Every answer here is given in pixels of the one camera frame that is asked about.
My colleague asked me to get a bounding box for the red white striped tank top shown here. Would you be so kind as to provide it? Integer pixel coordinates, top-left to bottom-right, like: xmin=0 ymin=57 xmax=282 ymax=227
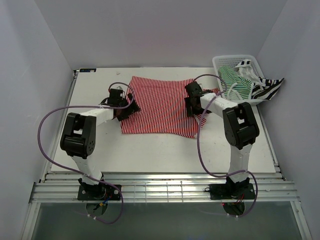
xmin=120 ymin=76 xmax=207 ymax=139

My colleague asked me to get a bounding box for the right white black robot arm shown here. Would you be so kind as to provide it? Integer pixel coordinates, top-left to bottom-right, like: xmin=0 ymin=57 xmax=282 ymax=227
xmin=185 ymin=81 xmax=260 ymax=199

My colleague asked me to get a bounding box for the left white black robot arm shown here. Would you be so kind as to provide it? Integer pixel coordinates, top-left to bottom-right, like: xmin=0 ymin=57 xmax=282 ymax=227
xmin=60 ymin=87 xmax=141 ymax=200

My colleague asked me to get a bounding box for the green white striped tank top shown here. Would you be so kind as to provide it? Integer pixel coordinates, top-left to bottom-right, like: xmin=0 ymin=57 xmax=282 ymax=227
xmin=218 ymin=65 xmax=254 ymax=101

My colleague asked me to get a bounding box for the black white striped tank top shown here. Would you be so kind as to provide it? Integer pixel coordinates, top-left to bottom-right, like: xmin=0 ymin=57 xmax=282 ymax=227
xmin=234 ymin=59 xmax=285 ymax=101

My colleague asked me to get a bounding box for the blue label sticker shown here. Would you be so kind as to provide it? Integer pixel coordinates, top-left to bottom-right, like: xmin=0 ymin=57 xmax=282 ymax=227
xmin=79 ymin=68 xmax=97 ymax=73

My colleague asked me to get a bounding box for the white plastic basket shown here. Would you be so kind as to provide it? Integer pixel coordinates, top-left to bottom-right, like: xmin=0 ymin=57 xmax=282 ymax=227
xmin=212 ymin=54 xmax=266 ymax=106

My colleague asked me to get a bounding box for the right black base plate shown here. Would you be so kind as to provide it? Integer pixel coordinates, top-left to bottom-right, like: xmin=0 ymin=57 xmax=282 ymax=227
xmin=204 ymin=183 xmax=256 ymax=200

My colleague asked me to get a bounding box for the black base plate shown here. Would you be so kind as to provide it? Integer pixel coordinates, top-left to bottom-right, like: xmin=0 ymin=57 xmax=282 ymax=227
xmin=77 ymin=184 xmax=122 ymax=201
xmin=204 ymin=183 xmax=256 ymax=200

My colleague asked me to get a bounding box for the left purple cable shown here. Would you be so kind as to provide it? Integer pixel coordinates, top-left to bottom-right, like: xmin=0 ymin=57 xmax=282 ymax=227
xmin=37 ymin=81 xmax=136 ymax=225

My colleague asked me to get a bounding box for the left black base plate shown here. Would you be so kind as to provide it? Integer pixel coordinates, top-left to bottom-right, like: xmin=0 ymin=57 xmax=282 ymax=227
xmin=77 ymin=184 xmax=122 ymax=201

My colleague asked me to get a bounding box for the aluminium frame rail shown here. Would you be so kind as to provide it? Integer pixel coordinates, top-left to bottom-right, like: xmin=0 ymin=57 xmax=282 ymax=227
xmin=29 ymin=172 xmax=300 ymax=204

